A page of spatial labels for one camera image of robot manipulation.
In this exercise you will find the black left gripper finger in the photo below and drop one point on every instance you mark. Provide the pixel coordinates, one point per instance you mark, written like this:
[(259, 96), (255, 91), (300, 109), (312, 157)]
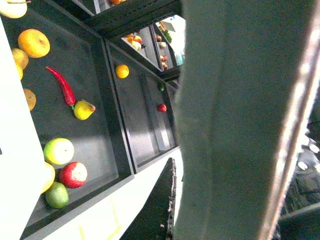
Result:
[(155, 221)]

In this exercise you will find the black fruit shelf tray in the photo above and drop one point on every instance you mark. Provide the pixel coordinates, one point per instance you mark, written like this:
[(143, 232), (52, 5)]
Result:
[(79, 54)]

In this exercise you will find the red bitten apple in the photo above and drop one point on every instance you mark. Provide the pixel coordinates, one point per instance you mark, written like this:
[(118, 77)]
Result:
[(73, 175)]

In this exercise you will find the green lime by apple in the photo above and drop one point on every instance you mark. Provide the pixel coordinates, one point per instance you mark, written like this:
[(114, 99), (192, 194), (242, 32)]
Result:
[(57, 196)]

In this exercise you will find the small red fruit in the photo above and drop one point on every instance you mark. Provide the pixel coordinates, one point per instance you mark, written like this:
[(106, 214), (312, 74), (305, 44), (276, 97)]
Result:
[(162, 108)]

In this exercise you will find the green apple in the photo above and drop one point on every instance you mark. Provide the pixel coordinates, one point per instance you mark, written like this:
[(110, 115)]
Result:
[(58, 151)]

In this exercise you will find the red chili pepper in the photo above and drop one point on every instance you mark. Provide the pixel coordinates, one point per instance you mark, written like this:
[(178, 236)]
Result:
[(67, 92)]

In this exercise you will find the orange in next tray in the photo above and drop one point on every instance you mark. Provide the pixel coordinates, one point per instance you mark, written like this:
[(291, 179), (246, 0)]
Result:
[(122, 71)]

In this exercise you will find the brownish yellow pear lower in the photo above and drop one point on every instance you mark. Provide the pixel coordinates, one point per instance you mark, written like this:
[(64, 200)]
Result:
[(30, 98)]

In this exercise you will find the brownish yellow pear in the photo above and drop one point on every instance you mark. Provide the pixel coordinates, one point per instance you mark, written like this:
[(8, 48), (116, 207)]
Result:
[(20, 57), (30, 98)]

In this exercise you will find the yellow orange fruit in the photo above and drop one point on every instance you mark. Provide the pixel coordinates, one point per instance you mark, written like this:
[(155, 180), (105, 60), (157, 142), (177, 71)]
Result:
[(19, 71)]

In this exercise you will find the golden yellow apple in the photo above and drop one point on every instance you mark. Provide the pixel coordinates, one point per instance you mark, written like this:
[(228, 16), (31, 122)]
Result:
[(34, 43)]

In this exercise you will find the white apple right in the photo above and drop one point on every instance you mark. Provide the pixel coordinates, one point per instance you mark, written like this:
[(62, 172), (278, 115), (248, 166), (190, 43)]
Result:
[(14, 9)]

